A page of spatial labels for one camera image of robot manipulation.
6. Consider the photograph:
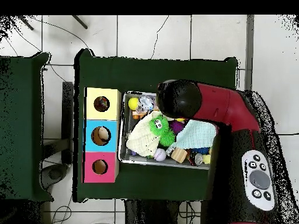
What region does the colourful patterned cloth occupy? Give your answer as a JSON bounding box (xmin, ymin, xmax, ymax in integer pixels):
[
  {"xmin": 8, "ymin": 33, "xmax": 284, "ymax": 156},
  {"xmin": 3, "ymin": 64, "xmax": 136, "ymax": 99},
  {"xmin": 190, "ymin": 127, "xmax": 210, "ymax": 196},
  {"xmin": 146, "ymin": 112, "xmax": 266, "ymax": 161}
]
[{"xmin": 93, "ymin": 96, "xmax": 110, "ymax": 112}]

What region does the silver mesh bin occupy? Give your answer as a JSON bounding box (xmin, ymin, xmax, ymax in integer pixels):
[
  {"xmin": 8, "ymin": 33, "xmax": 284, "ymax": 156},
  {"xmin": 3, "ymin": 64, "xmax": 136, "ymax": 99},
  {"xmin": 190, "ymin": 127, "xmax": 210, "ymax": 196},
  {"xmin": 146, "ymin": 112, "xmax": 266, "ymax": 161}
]
[{"xmin": 117, "ymin": 91, "xmax": 211, "ymax": 170}]

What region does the wooden three-hole box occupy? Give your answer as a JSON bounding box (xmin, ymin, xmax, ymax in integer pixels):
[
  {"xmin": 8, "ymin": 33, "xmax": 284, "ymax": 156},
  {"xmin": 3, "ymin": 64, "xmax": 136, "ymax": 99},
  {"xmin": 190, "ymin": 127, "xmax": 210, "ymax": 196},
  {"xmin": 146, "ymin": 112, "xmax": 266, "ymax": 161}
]
[{"xmin": 82, "ymin": 87, "xmax": 122, "ymax": 184}]

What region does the cream knitted cloth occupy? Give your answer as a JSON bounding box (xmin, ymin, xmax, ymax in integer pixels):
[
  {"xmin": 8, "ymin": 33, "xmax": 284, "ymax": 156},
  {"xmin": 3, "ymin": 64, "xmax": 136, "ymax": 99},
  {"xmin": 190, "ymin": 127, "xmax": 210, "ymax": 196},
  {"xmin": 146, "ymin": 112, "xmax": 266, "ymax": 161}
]
[{"xmin": 126, "ymin": 111, "xmax": 169, "ymax": 158}]

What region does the green spiky toy with eyes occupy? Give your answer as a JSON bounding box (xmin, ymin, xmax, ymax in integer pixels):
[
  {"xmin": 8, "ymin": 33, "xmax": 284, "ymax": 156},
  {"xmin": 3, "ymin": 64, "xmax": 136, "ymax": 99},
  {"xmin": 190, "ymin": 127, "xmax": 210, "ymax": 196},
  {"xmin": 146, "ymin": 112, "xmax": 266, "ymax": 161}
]
[{"xmin": 148, "ymin": 114, "xmax": 176, "ymax": 147}]

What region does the plain yellow ball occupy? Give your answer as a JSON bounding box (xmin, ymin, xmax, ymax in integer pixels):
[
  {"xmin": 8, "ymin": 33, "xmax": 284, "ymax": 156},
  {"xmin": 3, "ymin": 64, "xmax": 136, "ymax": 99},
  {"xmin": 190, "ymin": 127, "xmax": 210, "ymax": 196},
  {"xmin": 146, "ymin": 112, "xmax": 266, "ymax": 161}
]
[{"xmin": 127, "ymin": 97, "xmax": 140, "ymax": 111}]

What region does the white baseball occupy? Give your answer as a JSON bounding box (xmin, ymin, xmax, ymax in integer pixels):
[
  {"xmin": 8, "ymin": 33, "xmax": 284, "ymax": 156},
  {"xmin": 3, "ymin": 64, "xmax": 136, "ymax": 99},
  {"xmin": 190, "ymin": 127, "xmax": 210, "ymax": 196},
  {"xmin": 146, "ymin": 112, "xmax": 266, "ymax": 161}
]
[{"xmin": 153, "ymin": 148, "xmax": 167, "ymax": 162}]

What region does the striped wooden block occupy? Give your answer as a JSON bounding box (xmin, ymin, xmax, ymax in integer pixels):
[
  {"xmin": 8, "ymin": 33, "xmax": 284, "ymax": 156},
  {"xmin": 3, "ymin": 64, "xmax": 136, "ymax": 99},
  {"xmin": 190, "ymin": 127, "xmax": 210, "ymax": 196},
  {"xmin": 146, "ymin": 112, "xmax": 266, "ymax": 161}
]
[{"xmin": 171, "ymin": 147, "xmax": 188, "ymax": 163}]

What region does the mint knitted cloth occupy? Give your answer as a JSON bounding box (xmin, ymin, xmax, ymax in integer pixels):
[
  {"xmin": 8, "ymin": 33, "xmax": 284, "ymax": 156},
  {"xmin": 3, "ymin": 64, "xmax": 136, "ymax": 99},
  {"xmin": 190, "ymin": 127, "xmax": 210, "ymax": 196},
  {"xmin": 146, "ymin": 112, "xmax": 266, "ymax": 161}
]
[{"xmin": 175, "ymin": 119, "xmax": 217, "ymax": 150}]

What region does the dark green table cloth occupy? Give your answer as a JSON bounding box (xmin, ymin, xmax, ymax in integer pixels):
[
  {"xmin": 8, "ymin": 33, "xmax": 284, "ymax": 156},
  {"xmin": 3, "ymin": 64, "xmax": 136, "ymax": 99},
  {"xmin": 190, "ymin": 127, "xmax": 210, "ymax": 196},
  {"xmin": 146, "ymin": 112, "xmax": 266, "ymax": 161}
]
[
  {"xmin": 0, "ymin": 52, "xmax": 54, "ymax": 202},
  {"xmin": 73, "ymin": 48, "xmax": 239, "ymax": 203}
]

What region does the black upright panel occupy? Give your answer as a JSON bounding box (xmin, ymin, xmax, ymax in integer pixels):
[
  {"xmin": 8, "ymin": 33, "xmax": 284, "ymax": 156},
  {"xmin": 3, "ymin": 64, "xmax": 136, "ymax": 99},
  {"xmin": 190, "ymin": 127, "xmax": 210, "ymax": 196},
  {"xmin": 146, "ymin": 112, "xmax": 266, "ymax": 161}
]
[{"xmin": 61, "ymin": 81, "xmax": 75, "ymax": 164}]

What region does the grey rounded floor object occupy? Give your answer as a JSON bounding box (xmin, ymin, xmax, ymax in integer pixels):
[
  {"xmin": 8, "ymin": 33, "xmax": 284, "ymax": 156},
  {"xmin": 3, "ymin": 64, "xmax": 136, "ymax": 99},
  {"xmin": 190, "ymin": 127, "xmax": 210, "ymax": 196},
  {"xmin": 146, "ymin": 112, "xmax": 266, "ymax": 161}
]
[{"xmin": 41, "ymin": 163, "xmax": 69, "ymax": 190}]

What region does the dark metal leg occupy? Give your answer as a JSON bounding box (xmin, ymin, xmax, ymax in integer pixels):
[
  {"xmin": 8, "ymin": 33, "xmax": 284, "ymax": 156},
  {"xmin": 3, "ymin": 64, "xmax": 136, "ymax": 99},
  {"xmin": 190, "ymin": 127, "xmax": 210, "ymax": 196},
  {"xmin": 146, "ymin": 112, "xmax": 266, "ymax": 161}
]
[
  {"xmin": 17, "ymin": 15, "xmax": 34, "ymax": 31},
  {"xmin": 71, "ymin": 15, "xmax": 88, "ymax": 30}
]

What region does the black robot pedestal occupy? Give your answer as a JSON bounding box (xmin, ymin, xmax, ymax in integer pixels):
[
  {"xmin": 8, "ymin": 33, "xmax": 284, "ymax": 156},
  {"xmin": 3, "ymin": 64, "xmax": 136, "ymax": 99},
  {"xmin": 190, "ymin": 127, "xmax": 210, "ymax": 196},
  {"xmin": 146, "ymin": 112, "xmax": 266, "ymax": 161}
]
[{"xmin": 124, "ymin": 199, "xmax": 180, "ymax": 224}]

